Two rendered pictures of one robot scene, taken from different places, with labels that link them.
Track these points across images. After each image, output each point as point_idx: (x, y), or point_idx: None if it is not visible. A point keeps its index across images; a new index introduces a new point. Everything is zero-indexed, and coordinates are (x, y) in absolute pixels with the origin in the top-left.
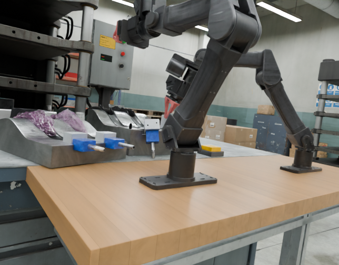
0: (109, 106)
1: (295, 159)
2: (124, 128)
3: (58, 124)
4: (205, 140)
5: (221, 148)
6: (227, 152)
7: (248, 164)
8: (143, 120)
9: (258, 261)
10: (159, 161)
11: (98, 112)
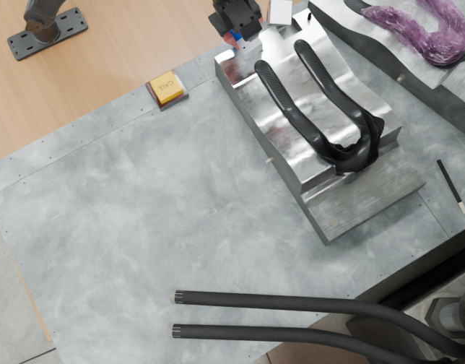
0: (365, 138)
1: (55, 26)
2: (317, 22)
3: (400, 0)
4: (92, 330)
5: (107, 182)
6: (118, 130)
7: (128, 40)
8: (287, 134)
9: (14, 333)
10: (263, 17)
11: (376, 99)
